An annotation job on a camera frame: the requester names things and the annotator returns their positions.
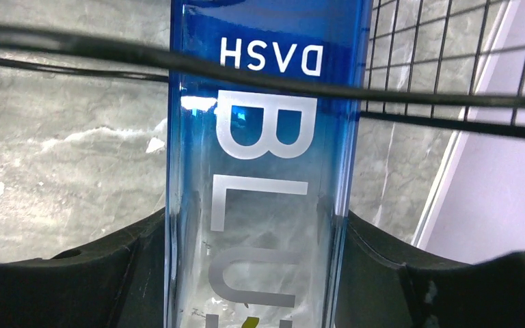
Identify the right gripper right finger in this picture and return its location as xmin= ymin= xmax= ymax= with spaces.
xmin=335 ymin=213 xmax=525 ymax=327

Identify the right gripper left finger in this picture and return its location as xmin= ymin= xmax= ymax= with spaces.
xmin=0 ymin=210 xmax=165 ymax=327

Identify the blue label clear bottle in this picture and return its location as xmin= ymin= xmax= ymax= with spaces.
xmin=164 ymin=1 xmax=373 ymax=327

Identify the black wire wine rack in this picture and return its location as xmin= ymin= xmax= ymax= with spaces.
xmin=0 ymin=1 xmax=525 ymax=139

